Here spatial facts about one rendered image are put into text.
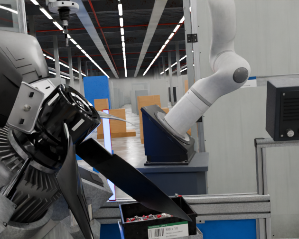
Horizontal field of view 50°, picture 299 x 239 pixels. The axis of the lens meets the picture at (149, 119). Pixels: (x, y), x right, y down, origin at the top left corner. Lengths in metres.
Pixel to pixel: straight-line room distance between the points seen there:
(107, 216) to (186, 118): 0.52
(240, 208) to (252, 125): 1.50
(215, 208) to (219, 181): 1.49
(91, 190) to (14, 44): 0.42
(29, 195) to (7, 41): 0.40
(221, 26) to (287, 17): 1.47
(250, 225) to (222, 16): 0.77
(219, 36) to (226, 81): 0.18
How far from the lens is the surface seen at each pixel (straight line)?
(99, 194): 0.88
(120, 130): 10.04
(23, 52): 0.86
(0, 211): 0.51
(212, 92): 1.37
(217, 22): 1.32
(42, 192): 0.71
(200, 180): 1.36
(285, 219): 2.87
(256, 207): 1.20
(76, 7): 0.82
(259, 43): 2.66
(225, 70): 1.31
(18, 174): 0.61
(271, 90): 1.15
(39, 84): 0.78
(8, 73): 0.63
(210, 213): 1.19
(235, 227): 1.23
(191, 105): 1.37
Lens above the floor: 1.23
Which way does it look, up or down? 4 degrees down
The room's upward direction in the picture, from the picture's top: 4 degrees counter-clockwise
